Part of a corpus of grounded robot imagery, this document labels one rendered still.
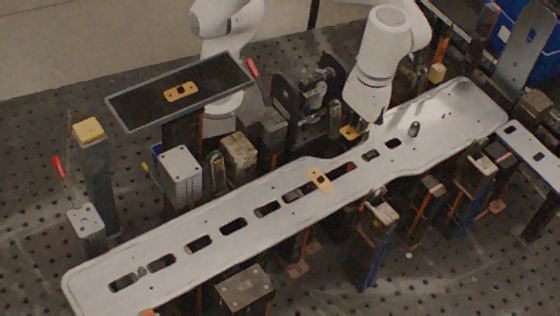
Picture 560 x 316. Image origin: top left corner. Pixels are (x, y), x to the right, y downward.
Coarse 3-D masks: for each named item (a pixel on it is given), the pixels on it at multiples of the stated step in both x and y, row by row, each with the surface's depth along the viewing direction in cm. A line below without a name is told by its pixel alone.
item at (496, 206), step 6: (516, 156) 194; (516, 168) 201; (510, 174) 201; (504, 186) 207; (498, 192) 208; (498, 198) 214; (492, 204) 213; (498, 204) 214; (504, 204) 214; (492, 210) 212; (498, 210) 213
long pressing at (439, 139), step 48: (432, 96) 200; (480, 96) 203; (432, 144) 188; (240, 192) 171; (336, 192) 174; (144, 240) 159; (192, 240) 160; (240, 240) 162; (96, 288) 150; (144, 288) 151; (192, 288) 153
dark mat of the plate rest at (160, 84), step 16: (208, 64) 176; (224, 64) 177; (160, 80) 171; (176, 80) 171; (192, 80) 172; (208, 80) 172; (224, 80) 173; (240, 80) 173; (128, 96) 166; (144, 96) 167; (160, 96) 167; (192, 96) 168; (208, 96) 169; (128, 112) 163; (144, 112) 163; (160, 112) 164; (128, 128) 160
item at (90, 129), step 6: (90, 120) 160; (78, 126) 158; (84, 126) 159; (90, 126) 159; (96, 126) 159; (78, 132) 157; (84, 132) 157; (90, 132) 158; (96, 132) 158; (102, 132) 158; (84, 138) 156; (90, 138) 157
